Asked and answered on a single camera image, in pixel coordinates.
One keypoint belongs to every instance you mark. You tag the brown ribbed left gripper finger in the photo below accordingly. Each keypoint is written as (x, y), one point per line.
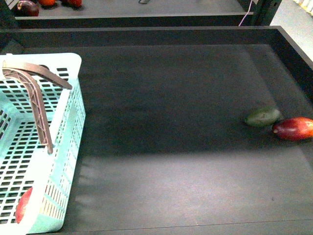
(36, 102)

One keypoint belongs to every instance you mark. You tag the brown flat left gripper finger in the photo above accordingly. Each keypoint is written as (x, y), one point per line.
(38, 70)

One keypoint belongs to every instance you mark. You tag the green avocado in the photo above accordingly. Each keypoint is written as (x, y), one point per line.
(263, 117)

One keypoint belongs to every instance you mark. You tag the black metal shelf post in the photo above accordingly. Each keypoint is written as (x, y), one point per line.
(264, 12)

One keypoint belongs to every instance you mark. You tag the red yellow apple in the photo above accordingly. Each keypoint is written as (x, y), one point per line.
(22, 204)

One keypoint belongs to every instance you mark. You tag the black front display tray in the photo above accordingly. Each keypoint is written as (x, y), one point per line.
(164, 149)

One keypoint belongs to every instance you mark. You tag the dark fruit at edge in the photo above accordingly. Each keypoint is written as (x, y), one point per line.
(27, 8)

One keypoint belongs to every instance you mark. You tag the orange tomato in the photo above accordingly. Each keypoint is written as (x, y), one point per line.
(47, 3)

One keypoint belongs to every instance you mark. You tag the red apple rear tray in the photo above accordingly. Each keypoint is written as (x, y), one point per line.
(72, 3)

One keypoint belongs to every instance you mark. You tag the red orange mango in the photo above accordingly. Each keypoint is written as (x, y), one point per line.
(294, 129)

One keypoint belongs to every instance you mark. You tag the black display tray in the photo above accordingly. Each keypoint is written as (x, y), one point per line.
(150, 13)
(164, 149)

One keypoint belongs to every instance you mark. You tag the black rear display tray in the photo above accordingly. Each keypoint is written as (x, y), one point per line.
(150, 13)

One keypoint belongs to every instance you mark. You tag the light blue plastic basket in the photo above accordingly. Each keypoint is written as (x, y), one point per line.
(24, 162)

